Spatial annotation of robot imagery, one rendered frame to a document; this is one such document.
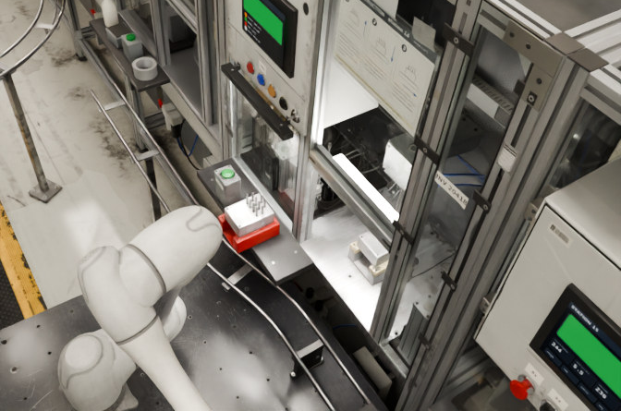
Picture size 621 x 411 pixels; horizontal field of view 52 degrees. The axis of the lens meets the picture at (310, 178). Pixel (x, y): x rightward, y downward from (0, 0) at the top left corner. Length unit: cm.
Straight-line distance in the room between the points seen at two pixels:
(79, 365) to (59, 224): 164
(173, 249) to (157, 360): 23
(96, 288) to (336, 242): 97
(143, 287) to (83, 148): 248
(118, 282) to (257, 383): 86
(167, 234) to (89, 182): 223
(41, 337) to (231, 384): 63
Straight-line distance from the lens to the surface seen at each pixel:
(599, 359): 118
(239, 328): 216
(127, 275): 133
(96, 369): 185
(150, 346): 137
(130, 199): 344
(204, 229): 139
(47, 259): 329
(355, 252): 199
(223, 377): 208
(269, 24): 164
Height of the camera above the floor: 255
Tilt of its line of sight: 47 degrees down
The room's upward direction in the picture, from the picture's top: 6 degrees clockwise
